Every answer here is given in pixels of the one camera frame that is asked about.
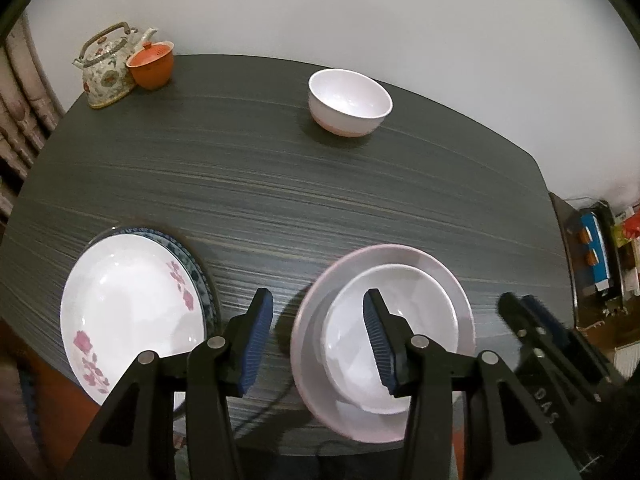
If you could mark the white plate with pink flowers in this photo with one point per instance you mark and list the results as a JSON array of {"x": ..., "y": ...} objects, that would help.
[{"x": 130, "y": 300}]

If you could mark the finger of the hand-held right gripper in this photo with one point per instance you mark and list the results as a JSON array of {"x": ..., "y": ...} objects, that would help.
[
  {"x": 545, "y": 317},
  {"x": 515, "y": 317}
]

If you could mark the white bowl with blue print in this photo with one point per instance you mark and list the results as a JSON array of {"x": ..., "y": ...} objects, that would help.
[{"x": 450, "y": 290}]

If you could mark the white radiator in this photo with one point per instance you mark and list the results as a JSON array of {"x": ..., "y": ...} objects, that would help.
[{"x": 627, "y": 365}]

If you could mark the orange tea cup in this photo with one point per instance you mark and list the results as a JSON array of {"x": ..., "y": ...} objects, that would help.
[{"x": 152, "y": 72}]

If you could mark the floral ceramic teapot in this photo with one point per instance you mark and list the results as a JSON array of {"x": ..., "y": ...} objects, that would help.
[{"x": 105, "y": 80}]

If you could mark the pink bowl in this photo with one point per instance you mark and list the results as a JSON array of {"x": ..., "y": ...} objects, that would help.
[{"x": 350, "y": 360}]

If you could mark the small white bowl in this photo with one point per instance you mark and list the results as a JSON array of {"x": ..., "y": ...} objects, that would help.
[{"x": 350, "y": 95}]

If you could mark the blue box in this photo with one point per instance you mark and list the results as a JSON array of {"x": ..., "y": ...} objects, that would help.
[{"x": 597, "y": 250}]

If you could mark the red plastic bag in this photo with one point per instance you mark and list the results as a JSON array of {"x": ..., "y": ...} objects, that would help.
[{"x": 632, "y": 225}]

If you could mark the dark side cabinet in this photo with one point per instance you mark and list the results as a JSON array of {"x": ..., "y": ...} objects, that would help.
[{"x": 565, "y": 240}]

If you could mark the large blue floral plate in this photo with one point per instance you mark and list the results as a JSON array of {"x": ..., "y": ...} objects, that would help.
[{"x": 212, "y": 300}]

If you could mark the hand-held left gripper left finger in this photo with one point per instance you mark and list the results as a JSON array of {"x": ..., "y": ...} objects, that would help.
[{"x": 255, "y": 340}]

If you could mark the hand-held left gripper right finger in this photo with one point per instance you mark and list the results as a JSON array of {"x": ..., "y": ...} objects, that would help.
[{"x": 380, "y": 345}]

